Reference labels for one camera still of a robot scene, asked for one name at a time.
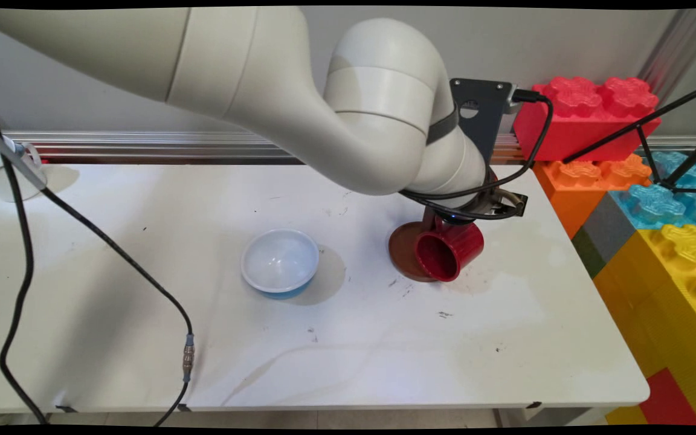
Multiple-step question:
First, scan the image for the aluminium wall rail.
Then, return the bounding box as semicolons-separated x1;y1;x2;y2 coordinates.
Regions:
1;129;696;165

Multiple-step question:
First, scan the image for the red giant toy brick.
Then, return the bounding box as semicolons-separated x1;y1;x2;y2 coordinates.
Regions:
512;77;663;163

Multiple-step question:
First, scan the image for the blue giant toy brick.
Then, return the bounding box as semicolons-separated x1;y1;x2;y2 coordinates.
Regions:
611;151;696;231

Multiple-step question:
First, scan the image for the black camera cable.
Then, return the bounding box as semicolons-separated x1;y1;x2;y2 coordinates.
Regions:
399;89;555;222

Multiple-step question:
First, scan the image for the aluminium vertical profile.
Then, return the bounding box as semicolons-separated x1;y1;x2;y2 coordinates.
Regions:
638;9;696;91

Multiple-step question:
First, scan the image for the green giant toy brick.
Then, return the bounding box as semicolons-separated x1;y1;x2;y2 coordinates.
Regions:
572;227;607;280

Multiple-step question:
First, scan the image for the black tripod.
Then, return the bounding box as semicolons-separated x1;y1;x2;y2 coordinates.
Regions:
564;82;696;196

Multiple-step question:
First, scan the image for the yellow giant toy brick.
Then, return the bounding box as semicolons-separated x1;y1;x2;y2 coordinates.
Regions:
593;225;696;427

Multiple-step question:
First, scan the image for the orange giant toy brick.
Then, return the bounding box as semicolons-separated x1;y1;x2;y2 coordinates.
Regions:
534;155;653;239

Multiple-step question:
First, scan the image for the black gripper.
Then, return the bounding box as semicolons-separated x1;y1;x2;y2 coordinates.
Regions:
428;188;529;226

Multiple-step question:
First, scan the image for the red enamel mug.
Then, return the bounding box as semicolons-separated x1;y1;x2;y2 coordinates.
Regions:
414;221;485;283

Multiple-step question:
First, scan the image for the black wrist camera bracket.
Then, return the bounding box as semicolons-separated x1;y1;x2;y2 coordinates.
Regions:
449;77;517;161

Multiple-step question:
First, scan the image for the white bowl blue base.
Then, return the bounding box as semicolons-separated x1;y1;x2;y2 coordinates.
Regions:
240;228;320;300

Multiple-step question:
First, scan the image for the brown wooden mug tree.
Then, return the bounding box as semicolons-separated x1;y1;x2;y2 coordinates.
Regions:
388;205;448;283

